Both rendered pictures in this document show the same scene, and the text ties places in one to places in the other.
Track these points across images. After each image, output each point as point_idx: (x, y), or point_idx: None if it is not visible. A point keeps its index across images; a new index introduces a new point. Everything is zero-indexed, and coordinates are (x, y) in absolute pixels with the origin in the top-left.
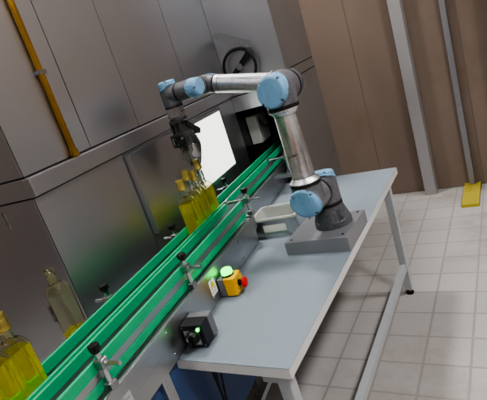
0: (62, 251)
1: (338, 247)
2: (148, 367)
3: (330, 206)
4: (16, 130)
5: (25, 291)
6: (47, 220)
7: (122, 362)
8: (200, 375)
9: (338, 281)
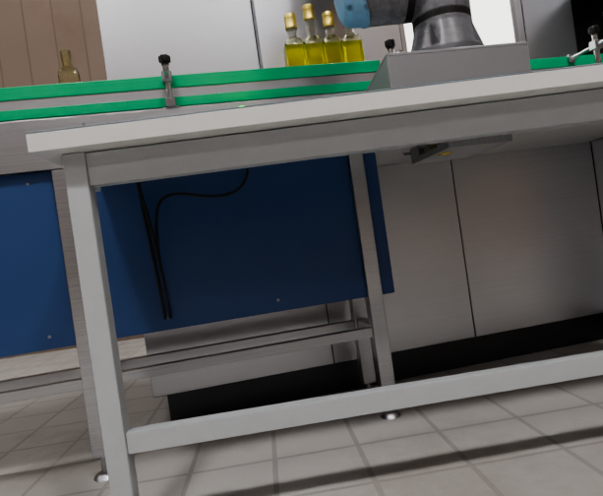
0: (108, 54)
1: (383, 85)
2: None
3: (421, 19)
4: None
5: None
6: (102, 17)
7: (5, 116)
8: (141, 217)
9: (290, 108)
